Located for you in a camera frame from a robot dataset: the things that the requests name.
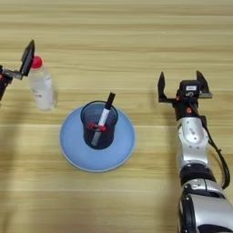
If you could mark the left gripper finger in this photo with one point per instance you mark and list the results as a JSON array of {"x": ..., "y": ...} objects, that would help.
[{"x": 28, "y": 59}]

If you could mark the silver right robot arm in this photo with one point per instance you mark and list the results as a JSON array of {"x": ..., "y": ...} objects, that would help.
[{"x": 192, "y": 142}]

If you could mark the white marker with black cap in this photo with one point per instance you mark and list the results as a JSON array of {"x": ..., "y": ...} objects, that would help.
[{"x": 104, "y": 115}]

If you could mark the blue round plate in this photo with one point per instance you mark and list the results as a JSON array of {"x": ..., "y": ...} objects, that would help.
[{"x": 72, "y": 148}]

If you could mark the clear red-capped plastic bottle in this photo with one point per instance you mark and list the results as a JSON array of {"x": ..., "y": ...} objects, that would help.
[{"x": 44, "y": 89}]

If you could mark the red pen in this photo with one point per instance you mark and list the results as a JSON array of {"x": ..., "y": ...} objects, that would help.
[{"x": 91, "y": 125}]

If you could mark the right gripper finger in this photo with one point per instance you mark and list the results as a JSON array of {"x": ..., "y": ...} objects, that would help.
[
  {"x": 161, "y": 89},
  {"x": 204, "y": 88}
]

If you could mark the black mesh pen cup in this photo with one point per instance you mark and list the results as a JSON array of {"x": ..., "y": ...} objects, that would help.
[{"x": 106, "y": 139}]

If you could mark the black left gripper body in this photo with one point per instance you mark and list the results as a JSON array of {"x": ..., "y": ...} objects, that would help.
[{"x": 3, "y": 80}]

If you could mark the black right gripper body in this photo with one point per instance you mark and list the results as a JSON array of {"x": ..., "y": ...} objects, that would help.
[{"x": 186, "y": 108}]

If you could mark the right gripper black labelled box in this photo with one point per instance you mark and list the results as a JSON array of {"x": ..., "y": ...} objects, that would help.
[{"x": 189, "y": 88}]

